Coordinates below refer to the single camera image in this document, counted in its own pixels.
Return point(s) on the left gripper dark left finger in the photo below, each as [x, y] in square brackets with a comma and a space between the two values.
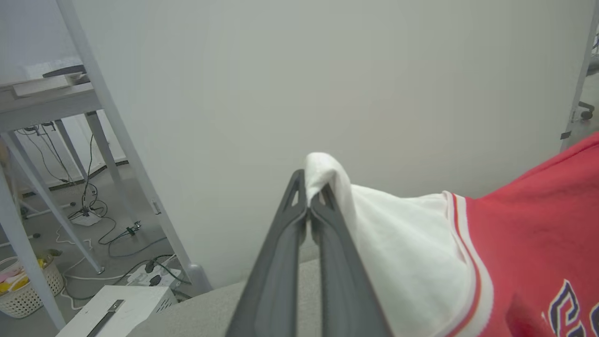
[271, 281]

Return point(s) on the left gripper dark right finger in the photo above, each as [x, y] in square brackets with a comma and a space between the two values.
[341, 290]

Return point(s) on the red and white jersey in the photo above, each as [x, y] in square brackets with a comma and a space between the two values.
[538, 234]

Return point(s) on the black power plug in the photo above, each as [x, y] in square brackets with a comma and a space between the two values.
[155, 280]
[149, 267]

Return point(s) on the white equipment box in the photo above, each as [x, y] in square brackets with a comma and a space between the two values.
[140, 304]

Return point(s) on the small white floor power strip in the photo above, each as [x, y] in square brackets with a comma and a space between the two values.
[86, 218]

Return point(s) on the white woven laundry basket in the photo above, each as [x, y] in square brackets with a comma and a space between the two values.
[32, 292]

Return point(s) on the grey metal desk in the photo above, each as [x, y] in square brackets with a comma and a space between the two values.
[42, 110]

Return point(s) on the black flat desk device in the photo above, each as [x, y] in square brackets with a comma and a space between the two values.
[65, 71]

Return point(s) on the black office chair caster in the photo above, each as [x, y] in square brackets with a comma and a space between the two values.
[587, 111]

